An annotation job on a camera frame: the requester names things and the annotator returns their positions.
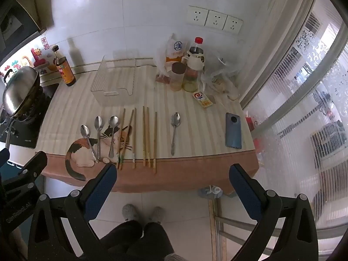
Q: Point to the sliding glass door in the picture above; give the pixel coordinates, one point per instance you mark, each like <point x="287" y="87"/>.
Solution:
<point x="304" y="108"/>

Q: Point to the clear water bottle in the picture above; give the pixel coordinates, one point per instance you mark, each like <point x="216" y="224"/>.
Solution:
<point x="210" y="191"/>

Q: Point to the oil dispenser with white lid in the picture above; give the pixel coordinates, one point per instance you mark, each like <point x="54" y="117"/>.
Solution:
<point x="192" y="72"/>

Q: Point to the red bag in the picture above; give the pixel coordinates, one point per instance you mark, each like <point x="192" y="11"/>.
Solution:
<point x="251" y="122"/>

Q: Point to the white wall socket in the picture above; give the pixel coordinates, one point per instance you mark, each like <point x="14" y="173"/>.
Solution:
<point x="216" y="19"/>
<point x="233" y="24"/>
<point x="196" y="15"/>

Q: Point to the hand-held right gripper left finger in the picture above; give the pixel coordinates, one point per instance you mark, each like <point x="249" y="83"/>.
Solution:
<point x="101" y="189"/>

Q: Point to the person's left leg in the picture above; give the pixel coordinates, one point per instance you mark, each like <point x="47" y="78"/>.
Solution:
<point x="122" y="239"/>

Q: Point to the clear plastic container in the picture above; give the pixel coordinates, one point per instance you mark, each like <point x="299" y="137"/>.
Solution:
<point x="114" y="81"/>

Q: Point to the striped tablecloth with cat print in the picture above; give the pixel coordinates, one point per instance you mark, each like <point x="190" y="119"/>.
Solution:
<point x="190" y="174"/>

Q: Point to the metal spoon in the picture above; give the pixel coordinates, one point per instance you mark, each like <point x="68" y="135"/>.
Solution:
<point x="98" y="123"/>
<point x="113" y="122"/>
<point x="86" y="134"/>
<point x="175" y="120"/>

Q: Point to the pink packet in wrap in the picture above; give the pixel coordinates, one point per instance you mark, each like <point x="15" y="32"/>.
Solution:
<point x="163" y="79"/>

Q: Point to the wooden chopstick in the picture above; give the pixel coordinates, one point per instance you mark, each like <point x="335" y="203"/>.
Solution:
<point x="127" y="137"/>

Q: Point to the steel wok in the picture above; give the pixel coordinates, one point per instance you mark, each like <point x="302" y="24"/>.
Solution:
<point x="21" y="87"/>

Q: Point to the soy sauce bottle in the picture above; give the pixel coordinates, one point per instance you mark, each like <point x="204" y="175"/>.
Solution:
<point x="64" y="70"/>

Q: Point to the small orange white packet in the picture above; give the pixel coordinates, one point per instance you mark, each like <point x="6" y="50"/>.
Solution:
<point x="202" y="99"/>

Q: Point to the person's leg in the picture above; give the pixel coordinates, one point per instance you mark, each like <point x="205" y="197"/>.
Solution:
<point x="157" y="240"/>
<point x="122" y="239"/>

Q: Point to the range hood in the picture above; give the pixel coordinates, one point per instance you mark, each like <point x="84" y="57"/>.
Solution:
<point x="19" y="19"/>

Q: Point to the grey slipper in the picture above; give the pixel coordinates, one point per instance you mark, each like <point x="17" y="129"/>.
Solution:
<point x="129" y="212"/>
<point x="156" y="214"/>

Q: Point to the colourful wall stickers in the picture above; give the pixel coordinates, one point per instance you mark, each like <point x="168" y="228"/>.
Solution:
<point x="38" y="58"/>

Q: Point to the person's right leg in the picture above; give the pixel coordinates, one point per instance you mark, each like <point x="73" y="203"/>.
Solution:
<point x="157" y="240"/>

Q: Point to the white orange salt bag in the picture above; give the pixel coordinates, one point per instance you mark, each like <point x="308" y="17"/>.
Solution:
<point x="175" y="51"/>

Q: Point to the dark bottle with red cap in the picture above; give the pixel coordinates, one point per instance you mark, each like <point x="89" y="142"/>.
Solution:
<point x="196" y="46"/>

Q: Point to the black gas stove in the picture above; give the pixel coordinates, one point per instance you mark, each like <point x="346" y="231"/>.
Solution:
<point x="27" y="125"/>

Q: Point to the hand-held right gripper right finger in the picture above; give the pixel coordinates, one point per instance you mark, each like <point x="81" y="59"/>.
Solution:
<point x="244" y="193"/>

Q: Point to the blue smartphone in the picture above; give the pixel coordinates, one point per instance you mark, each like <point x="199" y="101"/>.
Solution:
<point x="233" y="130"/>

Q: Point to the clear plastic bag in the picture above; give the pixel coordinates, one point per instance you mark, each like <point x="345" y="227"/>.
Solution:
<point x="221" y="72"/>

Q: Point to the jar with brown lid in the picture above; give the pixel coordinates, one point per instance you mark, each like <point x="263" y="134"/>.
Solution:
<point x="178" y="77"/>

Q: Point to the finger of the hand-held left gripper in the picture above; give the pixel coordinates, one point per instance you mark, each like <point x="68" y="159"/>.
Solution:
<point x="34" y="167"/>
<point x="4" y="156"/>

